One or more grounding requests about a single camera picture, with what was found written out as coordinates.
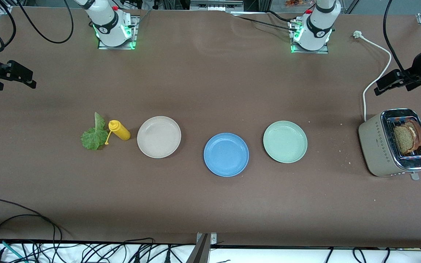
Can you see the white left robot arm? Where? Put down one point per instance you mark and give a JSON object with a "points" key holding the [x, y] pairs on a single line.
{"points": [[318, 22]]}

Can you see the white lower shelf board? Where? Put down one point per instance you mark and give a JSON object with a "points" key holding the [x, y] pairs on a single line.
{"points": [[269, 257]]}

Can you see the brown bread slice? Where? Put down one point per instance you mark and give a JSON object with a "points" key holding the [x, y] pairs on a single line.
{"points": [[402, 138]]}

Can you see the aluminium profile post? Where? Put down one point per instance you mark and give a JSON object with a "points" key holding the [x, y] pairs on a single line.
{"points": [[201, 252]]}

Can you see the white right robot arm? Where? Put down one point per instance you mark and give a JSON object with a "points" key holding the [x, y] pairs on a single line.
{"points": [[106, 18]]}

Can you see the bread slice with dark crust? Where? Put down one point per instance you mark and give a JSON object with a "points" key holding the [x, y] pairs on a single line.
{"points": [[419, 135]]}

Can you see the beige round plate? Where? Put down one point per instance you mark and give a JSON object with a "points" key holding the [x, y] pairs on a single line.
{"points": [[159, 137]]}

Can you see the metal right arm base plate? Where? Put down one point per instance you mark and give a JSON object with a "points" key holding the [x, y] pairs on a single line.
{"points": [[134, 34]]}

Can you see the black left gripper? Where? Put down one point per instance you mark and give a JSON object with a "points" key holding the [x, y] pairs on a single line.
{"points": [[416, 74]]}

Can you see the blue round plate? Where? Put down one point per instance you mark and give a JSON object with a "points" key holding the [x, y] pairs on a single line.
{"points": [[226, 155]]}

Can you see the beige chrome toaster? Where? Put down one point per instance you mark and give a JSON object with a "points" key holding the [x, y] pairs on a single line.
{"points": [[375, 146]]}

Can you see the yellow mustard squeeze bottle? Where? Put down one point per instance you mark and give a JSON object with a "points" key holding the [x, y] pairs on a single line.
{"points": [[121, 131]]}

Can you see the pale green round plate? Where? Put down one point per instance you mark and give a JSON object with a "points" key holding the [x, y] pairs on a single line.
{"points": [[285, 141]]}

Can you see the green lettuce leaf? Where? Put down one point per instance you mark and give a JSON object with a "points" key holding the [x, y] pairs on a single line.
{"points": [[93, 138]]}

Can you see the orange snack packet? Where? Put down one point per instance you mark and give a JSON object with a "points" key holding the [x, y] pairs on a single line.
{"points": [[294, 3]]}

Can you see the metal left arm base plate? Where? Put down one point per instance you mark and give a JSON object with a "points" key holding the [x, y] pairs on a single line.
{"points": [[311, 52]]}

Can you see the grey power strip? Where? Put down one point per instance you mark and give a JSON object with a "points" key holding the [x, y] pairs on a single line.
{"points": [[216, 5]]}

